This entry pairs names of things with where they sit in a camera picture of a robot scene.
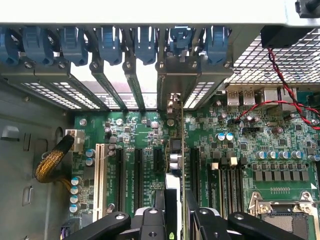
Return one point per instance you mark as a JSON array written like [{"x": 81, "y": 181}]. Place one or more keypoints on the long black expansion slot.
[
  {"x": 195, "y": 180},
  {"x": 120, "y": 180},
  {"x": 139, "y": 180}
]

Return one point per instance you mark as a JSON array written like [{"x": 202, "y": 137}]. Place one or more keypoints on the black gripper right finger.
[{"x": 205, "y": 225}]

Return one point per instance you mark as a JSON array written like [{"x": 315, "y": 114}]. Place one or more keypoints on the short black expansion slot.
[{"x": 159, "y": 160}]

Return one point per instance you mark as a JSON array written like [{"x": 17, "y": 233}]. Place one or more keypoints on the perforated slot cover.
[
  {"x": 200, "y": 92},
  {"x": 51, "y": 96},
  {"x": 76, "y": 96}
]

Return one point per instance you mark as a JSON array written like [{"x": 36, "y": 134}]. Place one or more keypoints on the white expansion slot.
[{"x": 99, "y": 182}]

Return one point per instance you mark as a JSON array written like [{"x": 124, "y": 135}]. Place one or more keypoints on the CPU socket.
[{"x": 282, "y": 225}]

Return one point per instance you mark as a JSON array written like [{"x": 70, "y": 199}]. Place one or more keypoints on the silver network port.
[{"x": 275, "y": 97}]

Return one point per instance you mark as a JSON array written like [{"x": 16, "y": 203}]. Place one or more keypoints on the green motherboard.
[{"x": 250, "y": 140}]

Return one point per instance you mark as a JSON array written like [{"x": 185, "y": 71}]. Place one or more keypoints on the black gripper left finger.
[{"x": 160, "y": 225}]

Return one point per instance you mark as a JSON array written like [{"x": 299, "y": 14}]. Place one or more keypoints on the silver USB port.
[
  {"x": 233, "y": 97},
  {"x": 248, "y": 97}
]

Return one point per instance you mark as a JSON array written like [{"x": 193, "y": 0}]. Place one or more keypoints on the black switch block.
[{"x": 282, "y": 37}]

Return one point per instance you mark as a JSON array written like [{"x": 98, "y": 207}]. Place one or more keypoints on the black RAM slot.
[
  {"x": 240, "y": 187},
  {"x": 227, "y": 187}
]

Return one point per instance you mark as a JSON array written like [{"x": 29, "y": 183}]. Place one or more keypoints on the grey PC case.
[{"x": 37, "y": 125}]

